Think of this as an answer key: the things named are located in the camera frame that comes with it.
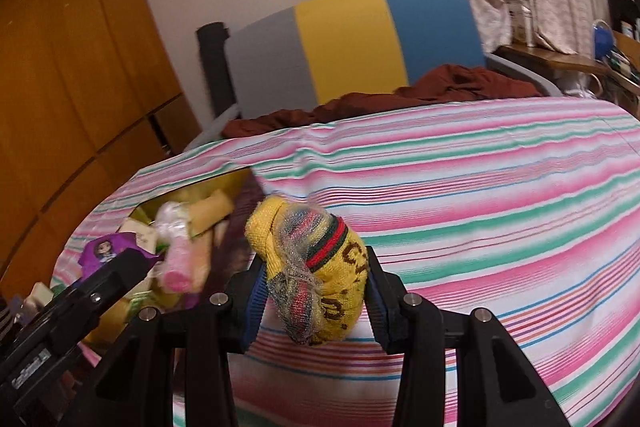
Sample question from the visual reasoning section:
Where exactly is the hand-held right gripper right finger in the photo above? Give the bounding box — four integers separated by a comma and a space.
362, 246, 571, 427

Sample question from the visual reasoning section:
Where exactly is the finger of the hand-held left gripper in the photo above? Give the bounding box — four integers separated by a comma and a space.
75, 252, 153, 313

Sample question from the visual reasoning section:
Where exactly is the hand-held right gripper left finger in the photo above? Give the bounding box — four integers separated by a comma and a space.
60, 257, 271, 427

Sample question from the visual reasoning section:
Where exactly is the purple snack packet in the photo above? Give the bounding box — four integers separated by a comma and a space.
80, 231, 151, 278

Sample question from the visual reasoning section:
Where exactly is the yellow knitted sock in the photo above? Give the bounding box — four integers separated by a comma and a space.
245, 196, 370, 348

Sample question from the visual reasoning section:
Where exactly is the pink hair roller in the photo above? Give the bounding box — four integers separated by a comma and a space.
155, 202, 201, 294

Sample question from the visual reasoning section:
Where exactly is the gold metal tin box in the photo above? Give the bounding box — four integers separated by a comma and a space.
100, 169, 256, 343

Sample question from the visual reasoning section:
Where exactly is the small white box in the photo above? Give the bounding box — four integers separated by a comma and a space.
25, 282, 53, 313

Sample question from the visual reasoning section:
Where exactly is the striped pink green tablecloth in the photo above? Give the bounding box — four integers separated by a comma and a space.
50, 96, 640, 427

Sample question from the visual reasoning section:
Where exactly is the wooden wardrobe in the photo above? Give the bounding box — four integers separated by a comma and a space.
0, 0, 203, 303

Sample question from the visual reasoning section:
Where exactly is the dark red cloth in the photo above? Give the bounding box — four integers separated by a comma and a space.
222, 64, 543, 138

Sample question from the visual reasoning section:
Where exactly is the grey yellow blue chair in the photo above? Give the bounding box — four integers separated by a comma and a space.
182, 0, 563, 152

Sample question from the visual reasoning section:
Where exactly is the wooden desk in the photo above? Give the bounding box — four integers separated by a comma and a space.
492, 42, 640, 98

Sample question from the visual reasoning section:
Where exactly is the white carton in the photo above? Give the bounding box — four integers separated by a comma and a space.
509, 3, 533, 42

